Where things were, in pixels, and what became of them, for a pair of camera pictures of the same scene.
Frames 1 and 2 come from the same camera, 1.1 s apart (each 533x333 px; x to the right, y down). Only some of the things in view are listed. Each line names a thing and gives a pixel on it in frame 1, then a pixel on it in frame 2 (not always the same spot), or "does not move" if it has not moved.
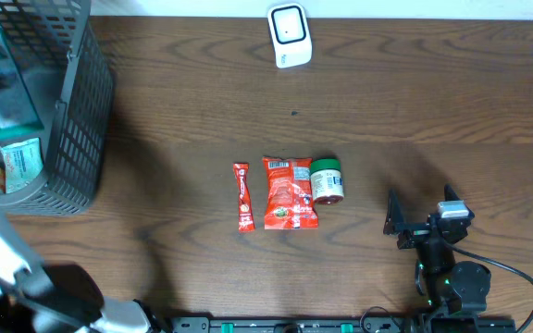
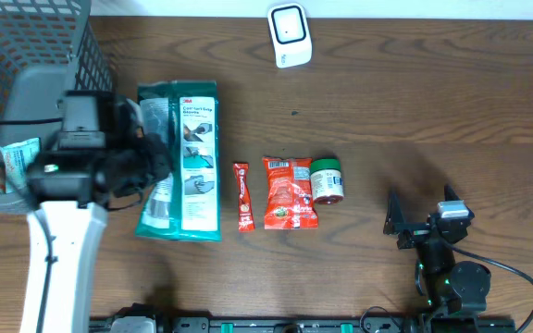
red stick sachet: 245,207 does not move
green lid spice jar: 327,180 does not move
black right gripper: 396,224 does not move
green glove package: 1,108 to 186,205
